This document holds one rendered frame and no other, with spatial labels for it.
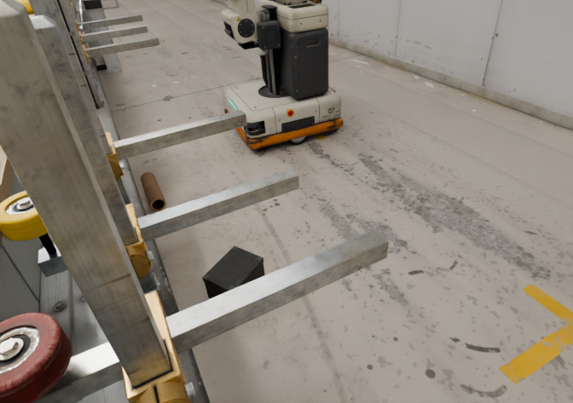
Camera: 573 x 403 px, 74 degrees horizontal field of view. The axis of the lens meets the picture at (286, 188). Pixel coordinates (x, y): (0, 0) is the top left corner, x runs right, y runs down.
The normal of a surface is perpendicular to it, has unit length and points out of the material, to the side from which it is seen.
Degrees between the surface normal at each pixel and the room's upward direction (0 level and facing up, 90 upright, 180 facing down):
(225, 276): 0
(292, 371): 0
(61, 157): 90
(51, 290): 0
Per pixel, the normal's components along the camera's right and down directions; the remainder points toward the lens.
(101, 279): 0.46, 0.48
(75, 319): -0.07, -0.82
